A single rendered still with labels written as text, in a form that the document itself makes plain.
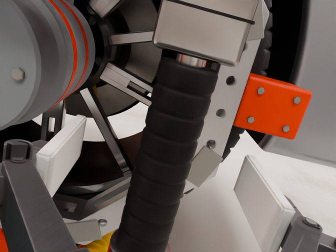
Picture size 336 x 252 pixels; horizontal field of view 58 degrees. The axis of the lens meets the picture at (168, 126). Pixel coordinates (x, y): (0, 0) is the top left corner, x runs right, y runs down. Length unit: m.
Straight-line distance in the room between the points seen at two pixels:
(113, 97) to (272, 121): 0.36
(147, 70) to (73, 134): 0.48
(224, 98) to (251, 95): 0.04
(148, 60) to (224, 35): 0.48
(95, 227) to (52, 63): 0.27
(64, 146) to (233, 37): 0.11
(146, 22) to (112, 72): 0.18
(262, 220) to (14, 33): 0.22
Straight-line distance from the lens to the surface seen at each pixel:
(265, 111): 0.42
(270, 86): 0.42
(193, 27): 0.17
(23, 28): 0.26
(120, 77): 0.50
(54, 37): 0.30
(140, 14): 0.65
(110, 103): 0.67
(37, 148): 0.17
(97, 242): 0.58
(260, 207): 0.19
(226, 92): 0.40
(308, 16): 0.60
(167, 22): 0.17
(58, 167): 0.17
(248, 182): 0.21
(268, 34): 0.50
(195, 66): 0.18
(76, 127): 0.19
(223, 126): 0.41
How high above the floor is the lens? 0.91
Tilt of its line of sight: 16 degrees down
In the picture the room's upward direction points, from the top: 15 degrees clockwise
